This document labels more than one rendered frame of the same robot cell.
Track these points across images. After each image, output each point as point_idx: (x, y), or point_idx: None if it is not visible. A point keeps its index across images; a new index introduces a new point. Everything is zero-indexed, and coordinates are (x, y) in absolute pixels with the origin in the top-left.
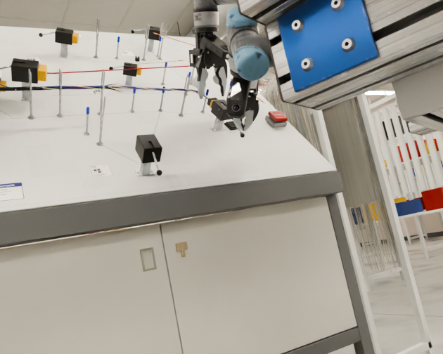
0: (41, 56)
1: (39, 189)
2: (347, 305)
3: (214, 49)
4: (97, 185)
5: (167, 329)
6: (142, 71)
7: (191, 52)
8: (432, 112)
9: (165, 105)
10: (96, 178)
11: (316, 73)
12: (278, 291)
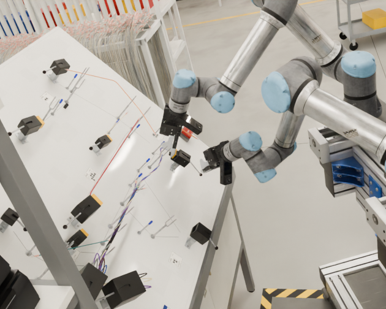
0: None
1: (174, 301)
2: (238, 235)
3: (190, 128)
4: (185, 273)
5: None
6: (83, 122)
7: (164, 125)
8: None
9: (134, 162)
10: (181, 268)
11: None
12: (227, 254)
